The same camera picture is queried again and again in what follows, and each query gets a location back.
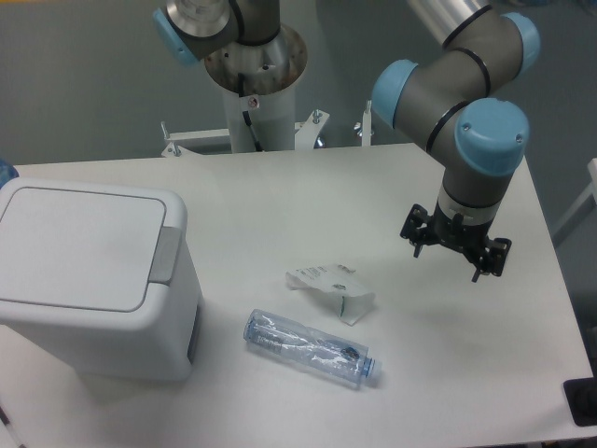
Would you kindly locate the crumpled white paper carton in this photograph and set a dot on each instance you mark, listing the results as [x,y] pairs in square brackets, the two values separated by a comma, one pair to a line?
[343,290]

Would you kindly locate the black box at table edge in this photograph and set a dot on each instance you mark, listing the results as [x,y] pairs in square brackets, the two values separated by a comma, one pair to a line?
[581,397]

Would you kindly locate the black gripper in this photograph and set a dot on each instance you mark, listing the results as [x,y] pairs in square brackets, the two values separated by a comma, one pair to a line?
[461,229]

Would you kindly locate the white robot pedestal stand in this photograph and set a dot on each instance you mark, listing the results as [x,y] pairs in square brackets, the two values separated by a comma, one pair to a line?
[258,87]

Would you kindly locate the crushed clear plastic bottle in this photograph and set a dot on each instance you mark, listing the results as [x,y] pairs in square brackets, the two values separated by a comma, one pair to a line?
[324,355]

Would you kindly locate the white push-lid trash can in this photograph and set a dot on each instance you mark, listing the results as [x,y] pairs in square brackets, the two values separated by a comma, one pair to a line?
[100,276]

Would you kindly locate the blue bottle cap at left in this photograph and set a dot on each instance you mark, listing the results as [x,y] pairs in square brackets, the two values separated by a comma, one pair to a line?
[7,172]

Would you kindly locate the white frame at right edge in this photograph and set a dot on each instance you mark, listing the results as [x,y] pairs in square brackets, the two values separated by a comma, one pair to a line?
[579,209]

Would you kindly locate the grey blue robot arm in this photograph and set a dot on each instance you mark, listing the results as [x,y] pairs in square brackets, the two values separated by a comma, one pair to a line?
[447,108]

